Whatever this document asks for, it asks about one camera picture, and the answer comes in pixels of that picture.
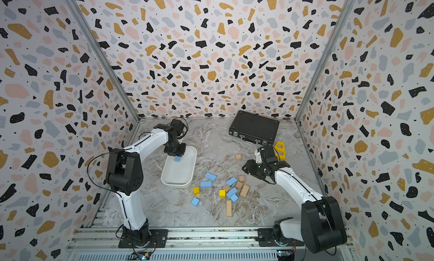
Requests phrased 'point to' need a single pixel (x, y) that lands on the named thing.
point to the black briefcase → (254, 128)
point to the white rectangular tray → (180, 174)
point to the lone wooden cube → (238, 157)
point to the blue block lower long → (231, 192)
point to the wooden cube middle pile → (239, 185)
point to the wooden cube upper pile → (242, 178)
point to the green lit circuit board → (140, 255)
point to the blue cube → (195, 201)
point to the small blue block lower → (234, 198)
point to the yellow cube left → (196, 191)
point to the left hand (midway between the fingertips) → (182, 153)
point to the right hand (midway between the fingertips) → (246, 169)
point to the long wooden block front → (229, 208)
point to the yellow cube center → (222, 194)
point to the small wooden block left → (226, 187)
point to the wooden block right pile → (244, 190)
